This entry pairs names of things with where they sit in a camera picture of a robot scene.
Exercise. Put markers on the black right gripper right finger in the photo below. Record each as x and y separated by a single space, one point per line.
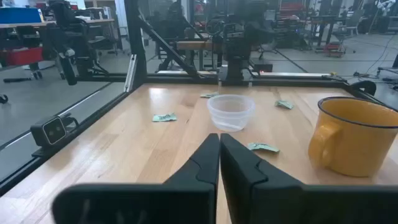
264 202

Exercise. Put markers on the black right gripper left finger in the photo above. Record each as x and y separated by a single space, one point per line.
186 202

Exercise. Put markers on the green white sweetener packet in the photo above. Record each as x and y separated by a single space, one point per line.
284 104
164 117
263 147
209 95

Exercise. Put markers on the black background robot arm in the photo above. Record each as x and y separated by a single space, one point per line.
66 34

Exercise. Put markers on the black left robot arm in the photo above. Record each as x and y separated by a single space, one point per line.
234 59

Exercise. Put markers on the clear plastic bowl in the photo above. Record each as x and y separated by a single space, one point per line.
230 119

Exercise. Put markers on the yellow enamel mug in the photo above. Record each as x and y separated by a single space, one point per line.
357 149

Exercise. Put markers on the black power box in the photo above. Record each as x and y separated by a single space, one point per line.
262 67

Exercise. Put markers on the red cart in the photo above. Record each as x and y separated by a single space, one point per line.
334 48

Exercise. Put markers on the grey chair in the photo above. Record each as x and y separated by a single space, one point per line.
351 21

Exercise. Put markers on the wooden background desk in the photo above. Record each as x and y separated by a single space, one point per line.
99 21

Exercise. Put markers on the red storage bin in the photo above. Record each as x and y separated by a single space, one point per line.
23 56

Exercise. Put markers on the blue box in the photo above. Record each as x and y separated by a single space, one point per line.
20 15

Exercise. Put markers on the black aluminium table frame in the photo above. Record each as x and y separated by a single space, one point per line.
174 78

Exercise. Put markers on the black frame clamp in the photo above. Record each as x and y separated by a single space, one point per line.
363 87

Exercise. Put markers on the black table-level camera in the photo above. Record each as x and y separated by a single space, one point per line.
51 130

